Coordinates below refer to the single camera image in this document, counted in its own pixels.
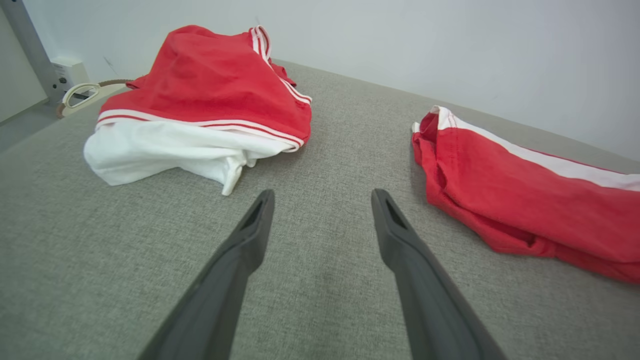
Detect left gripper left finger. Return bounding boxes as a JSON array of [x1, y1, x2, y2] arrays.
[[137, 189, 276, 360]]

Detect red shorts with white stripes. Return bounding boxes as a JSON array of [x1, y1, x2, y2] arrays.
[[411, 105, 640, 285]]

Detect cream perforated laundry basket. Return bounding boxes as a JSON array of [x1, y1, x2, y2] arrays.
[[56, 78, 133, 119]]

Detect white wall socket box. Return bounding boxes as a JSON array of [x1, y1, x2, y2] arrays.
[[50, 56, 91, 93]]

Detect red jersey with white sleeves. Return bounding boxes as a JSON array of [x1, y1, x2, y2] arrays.
[[83, 25, 313, 197]]

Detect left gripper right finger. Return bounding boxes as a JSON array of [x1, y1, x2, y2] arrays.
[[371, 189, 507, 360]]

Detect grey metal frame post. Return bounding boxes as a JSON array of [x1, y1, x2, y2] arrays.
[[0, 0, 63, 103]]

